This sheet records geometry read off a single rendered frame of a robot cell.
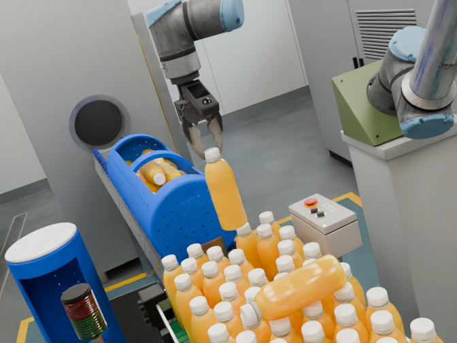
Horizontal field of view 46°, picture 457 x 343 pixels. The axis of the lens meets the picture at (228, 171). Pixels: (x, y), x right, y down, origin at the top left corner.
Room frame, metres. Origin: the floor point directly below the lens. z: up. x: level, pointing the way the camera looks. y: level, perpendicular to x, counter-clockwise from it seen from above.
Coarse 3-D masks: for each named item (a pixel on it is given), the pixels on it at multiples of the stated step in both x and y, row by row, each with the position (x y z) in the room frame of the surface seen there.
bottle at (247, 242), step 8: (248, 232) 1.34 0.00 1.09; (240, 240) 1.33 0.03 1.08; (248, 240) 1.32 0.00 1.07; (256, 240) 1.33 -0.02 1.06; (240, 248) 1.33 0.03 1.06; (248, 248) 1.32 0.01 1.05; (256, 248) 1.32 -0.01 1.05; (248, 256) 1.31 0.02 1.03; (256, 256) 1.32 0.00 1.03; (256, 264) 1.31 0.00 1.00
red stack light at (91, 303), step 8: (88, 296) 0.96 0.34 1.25; (64, 304) 0.96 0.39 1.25; (72, 304) 0.95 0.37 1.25; (80, 304) 0.95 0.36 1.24; (88, 304) 0.95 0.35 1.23; (96, 304) 0.97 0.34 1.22; (72, 312) 0.95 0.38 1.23; (80, 312) 0.94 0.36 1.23; (88, 312) 0.95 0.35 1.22; (72, 320) 0.95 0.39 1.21
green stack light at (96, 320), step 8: (96, 312) 0.96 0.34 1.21; (80, 320) 0.95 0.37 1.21; (88, 320) 0.95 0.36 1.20; (96, 320) 0.95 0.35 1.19; (104, 320) 0.97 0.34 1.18; (80, 328) 0.95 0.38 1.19; (88, 328) 0.94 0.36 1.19; (96, 328) 0.95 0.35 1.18; (104, 328) 0.96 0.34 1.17; (80, 336) 0.95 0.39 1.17; (88, 336) 0.94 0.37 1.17; (96, 336) 0.95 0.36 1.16
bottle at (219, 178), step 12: (216, 168) 1.25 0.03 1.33; (228, 168) 1.26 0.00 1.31; (216, 180) 1.24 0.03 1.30; (228, 180) 1.25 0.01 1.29; (216, 192) 1.24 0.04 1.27; (228, 192) 1.24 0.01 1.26; (216, 204) 1.25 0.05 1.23; (228, 204) 1.24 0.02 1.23; (240, 204) 1.25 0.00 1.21; (228, 216) 1.24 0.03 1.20; (240, 216) 1.25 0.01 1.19; (228, 228) 1.24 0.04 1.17
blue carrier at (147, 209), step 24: (120, 144) 2.26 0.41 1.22; (144, 144) 2.34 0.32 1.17; (120, 168) 2.01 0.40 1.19; (192, 168) 1.90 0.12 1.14; (120, 192) 1.96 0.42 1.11; (144, 192) 1.62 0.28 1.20; (168, 192) 1.48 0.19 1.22; (192, 192) 1.50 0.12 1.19; (144, 216) 1.54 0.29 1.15; (168, 216) 1.47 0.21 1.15; (192, 216) 1.49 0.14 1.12; (216, 216) 1.51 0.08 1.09; (168, 240) 1.47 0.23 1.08; (192, 240) 1.49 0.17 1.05
